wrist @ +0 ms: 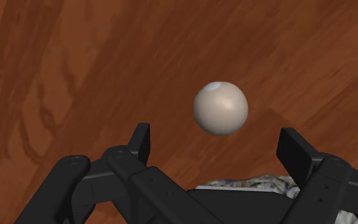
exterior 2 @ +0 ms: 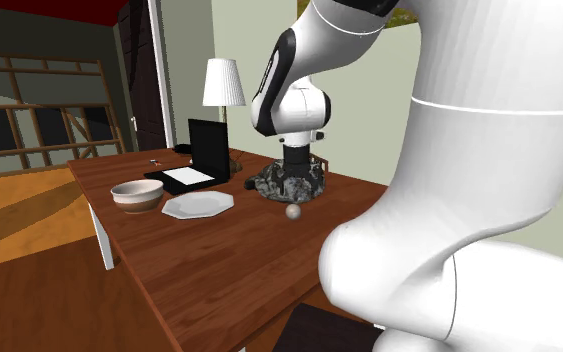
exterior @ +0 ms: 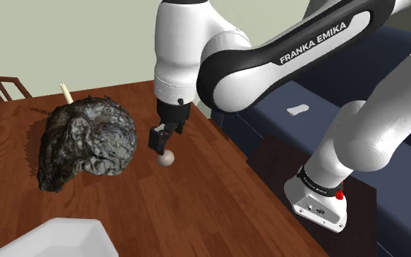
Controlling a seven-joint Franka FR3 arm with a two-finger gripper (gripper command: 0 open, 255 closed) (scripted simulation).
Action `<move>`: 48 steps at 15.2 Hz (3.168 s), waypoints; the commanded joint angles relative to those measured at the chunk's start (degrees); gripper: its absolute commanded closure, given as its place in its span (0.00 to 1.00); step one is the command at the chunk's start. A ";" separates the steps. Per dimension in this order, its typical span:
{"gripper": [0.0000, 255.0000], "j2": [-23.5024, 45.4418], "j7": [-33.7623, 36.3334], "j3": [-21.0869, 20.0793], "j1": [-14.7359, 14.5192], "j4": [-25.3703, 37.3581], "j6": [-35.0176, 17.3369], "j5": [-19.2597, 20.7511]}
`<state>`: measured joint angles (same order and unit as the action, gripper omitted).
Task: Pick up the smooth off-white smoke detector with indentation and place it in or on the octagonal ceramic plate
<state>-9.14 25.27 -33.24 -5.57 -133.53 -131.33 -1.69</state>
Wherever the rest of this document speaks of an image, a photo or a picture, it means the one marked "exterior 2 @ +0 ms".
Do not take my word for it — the wooden railing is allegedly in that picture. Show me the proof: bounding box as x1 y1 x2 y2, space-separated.
0 50 127 178

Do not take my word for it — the brown wooden table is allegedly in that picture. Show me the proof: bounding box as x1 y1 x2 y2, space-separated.
66 147 390 352

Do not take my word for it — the cream and brown bowl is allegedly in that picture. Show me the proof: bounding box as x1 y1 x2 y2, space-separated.
110 178 166 215

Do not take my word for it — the white shade table lamp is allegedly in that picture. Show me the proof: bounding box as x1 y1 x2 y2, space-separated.
201 57 248 176

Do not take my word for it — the dark robot stand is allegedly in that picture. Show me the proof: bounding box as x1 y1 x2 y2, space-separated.
271 302 386 352

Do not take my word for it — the grey rocky lump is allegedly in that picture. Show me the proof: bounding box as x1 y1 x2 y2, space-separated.
243 157 327 204

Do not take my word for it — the black open laptop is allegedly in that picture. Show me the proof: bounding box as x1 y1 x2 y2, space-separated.
143 118 232 197

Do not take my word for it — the white octagonal plate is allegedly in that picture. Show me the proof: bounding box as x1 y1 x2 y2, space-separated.
160 190 236 221

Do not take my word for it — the dark wooden door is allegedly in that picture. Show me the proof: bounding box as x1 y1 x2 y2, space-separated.
116 0 168 153

